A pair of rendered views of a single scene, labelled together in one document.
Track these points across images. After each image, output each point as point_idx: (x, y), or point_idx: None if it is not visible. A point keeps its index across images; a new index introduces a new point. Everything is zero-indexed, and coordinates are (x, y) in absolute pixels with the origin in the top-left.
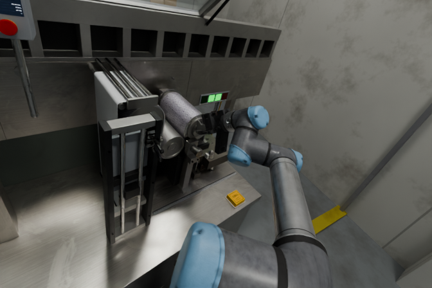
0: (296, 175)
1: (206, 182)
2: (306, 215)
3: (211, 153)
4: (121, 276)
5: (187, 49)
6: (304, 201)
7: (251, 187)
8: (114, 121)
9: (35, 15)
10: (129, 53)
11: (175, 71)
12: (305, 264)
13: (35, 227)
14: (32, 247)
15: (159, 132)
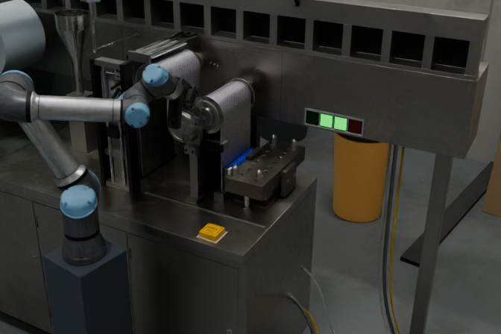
0: (98, 101)
1: (219, 209)
2: (53, 98)
3: (232, 168)
4: None
5: (274, 35)
6: (68, 101)
7: (249, 244)
8: (103, 57)
9: None
10: (209, 30)
11: (260, 61)
12: (12, 86)
13: (96, 156)
14: (82, 161)
15: (122, 76)
